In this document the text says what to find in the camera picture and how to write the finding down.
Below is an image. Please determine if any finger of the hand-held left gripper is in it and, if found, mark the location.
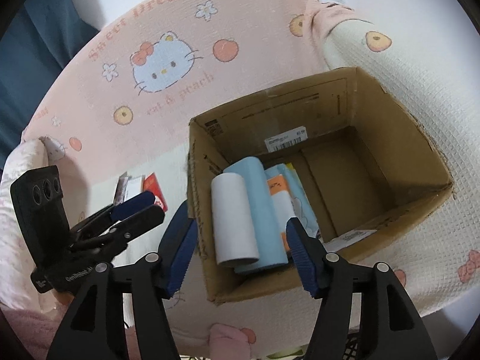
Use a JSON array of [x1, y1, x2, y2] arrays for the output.
[[70, 190, 157, 239], [72, 205, 166, 256]]

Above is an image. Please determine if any light blue paper roll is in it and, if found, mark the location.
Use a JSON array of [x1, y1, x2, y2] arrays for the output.
[[223, 156, 290, 275]]

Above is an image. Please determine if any light blue wet wipes pack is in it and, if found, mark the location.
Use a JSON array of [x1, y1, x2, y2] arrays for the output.
[[264, 165, 320, 241]]

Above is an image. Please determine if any black mesh basket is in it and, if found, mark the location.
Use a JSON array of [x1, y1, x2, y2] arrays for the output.
[[342, 326, 363, 360]]

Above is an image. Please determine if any white paper roll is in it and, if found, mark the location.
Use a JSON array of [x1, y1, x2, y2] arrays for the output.
[[210, 172, 260, 268]]

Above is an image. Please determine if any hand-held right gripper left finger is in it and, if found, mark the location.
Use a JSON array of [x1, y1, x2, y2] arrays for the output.
[[46, 200, 199, 360]]

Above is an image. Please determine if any dark blue curtain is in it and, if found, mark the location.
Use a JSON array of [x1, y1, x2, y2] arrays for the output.
[[0, 0, 103, 159]]

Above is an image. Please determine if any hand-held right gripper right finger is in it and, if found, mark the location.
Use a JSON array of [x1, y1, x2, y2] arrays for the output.
[[285, 217, 439, 360]]

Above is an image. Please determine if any orange label packet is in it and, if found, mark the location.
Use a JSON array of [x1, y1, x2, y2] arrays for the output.
[[266, 174, 294, 253]]

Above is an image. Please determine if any pink cat print blanket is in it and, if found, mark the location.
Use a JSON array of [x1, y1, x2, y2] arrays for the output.
[[0, 0, 480, 349]]

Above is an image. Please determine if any white quilt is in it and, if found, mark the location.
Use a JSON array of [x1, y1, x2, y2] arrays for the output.
[[0, 138, 51, 310]]

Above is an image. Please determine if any brown cardboard box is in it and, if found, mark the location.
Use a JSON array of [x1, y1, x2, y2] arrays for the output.
[[186, 66, 455, 307]]

